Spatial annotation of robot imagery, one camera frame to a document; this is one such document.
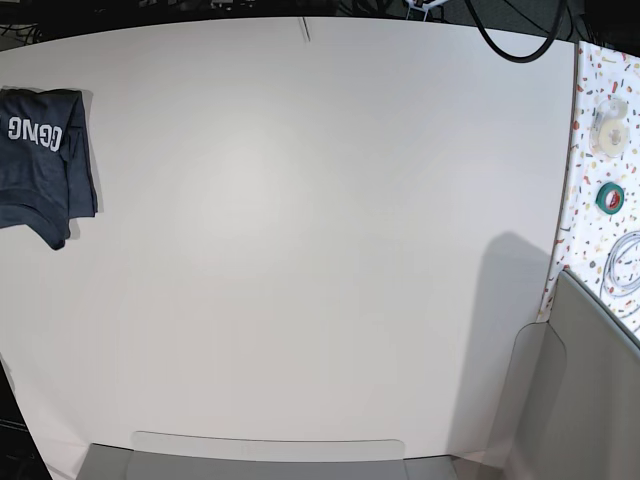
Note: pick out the green tape roll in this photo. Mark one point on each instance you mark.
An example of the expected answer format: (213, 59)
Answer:
(610, 198)

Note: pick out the grey bin right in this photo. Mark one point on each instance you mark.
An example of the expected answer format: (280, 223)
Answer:
(580, 418)

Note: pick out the navy blue t-shirt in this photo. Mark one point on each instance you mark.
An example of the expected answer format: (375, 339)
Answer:
(46, 177)

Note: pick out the grey tray bottom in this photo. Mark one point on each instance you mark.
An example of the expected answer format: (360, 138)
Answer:
(170, 456)

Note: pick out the clear tape roll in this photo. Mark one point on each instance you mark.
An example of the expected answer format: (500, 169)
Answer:
(610, 134)

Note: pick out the confetti patterned side cloth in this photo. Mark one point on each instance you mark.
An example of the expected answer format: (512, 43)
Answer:
(601, 250)

